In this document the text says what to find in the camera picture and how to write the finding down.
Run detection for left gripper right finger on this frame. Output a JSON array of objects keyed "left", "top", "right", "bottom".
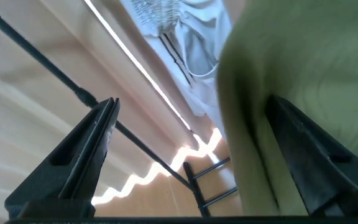
[{"left": 265, "top": 94, "right": 358, "bottom": 218}]

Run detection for black clothes rack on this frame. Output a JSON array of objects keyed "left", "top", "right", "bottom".
[{"left": 0, "top": 0, "right": 239, "bottom": 218}]

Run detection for green garment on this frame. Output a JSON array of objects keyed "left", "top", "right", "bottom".
[{"left": 216, "top": 0, "right": 358, "bottom": 217}]

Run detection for pale grey shorts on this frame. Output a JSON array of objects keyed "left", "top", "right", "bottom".
[{"left": 119, "top": 0, "right": 233, "bottom": 138}]

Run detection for beige curtain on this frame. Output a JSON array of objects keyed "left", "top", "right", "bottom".
[{"left": 0, "top": 0, "right": 248, "bottom": 218}]

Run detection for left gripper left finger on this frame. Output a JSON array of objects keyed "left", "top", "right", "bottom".
[{"left": 4, "top": 96, "right": 121, "bottom": 219}]

